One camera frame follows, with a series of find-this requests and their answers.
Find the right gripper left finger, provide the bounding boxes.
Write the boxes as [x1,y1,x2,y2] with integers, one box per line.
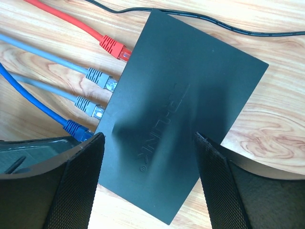
[0,133,105,229]

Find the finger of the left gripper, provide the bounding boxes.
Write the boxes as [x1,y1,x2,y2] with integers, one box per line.
[0,136,79,174]

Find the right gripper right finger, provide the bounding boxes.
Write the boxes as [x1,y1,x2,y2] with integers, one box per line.
[194,133,305,229]

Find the blue ethernet cable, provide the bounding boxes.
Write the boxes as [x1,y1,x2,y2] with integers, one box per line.
[0,62,93,143]

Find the black network switch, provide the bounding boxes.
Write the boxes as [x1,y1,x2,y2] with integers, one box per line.
[97,10,268,224]

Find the black power cable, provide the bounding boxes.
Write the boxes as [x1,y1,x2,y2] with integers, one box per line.
[85,0,305,37]

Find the lower grey ethernet cable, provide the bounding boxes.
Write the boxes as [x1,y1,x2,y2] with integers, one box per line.
[9,73,105,120]

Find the grey ethernet cable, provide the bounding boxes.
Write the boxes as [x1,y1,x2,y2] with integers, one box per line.
[0,33,118,93]
[9,73,105,120]

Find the upper grey ethernet cable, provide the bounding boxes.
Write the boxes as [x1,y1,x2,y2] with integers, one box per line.
[0,33,118,93]

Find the red ethernet cable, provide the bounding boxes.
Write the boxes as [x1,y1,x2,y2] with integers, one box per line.
[23,0,132,63]

